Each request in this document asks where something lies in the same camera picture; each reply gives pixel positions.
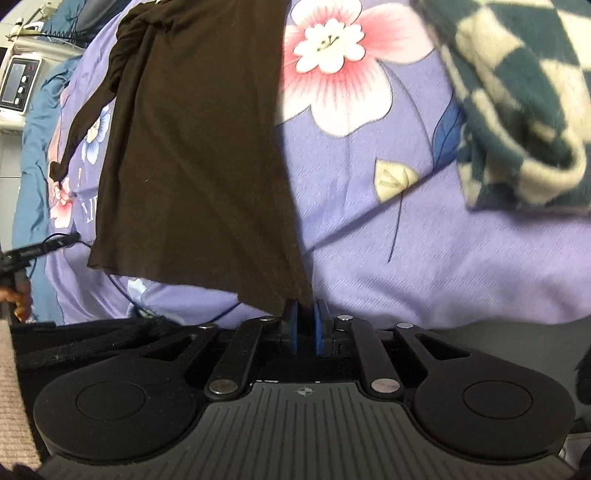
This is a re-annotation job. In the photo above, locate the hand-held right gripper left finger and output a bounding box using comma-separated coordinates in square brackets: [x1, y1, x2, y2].
[144, 299, 303, 400]

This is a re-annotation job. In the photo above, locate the dark brown shirt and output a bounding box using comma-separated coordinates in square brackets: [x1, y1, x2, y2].
[48, 0, 315, 315]

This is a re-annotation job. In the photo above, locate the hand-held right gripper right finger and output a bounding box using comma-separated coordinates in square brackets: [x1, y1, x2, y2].
[314, 299, 470, 400]

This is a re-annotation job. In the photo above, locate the person's left hand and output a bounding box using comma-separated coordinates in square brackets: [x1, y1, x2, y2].
[0, 279, 34, 320]

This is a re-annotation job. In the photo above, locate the teal blanket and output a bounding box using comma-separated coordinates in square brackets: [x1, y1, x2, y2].
[11, 54, 90, 321]

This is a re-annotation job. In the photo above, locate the green cream checkered cloth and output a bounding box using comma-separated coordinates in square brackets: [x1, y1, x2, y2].
[416, 0, 591, 214]

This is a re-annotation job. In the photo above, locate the white appliance with buttons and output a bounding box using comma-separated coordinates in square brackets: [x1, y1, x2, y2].
[0, 46, 47, 124]

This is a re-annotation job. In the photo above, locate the beige mat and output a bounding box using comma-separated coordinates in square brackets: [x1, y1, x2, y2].
[0, 319, 43, 468]

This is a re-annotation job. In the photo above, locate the purple floral bedsheet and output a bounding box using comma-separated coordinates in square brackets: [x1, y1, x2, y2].
[45, 0, 591, 329]

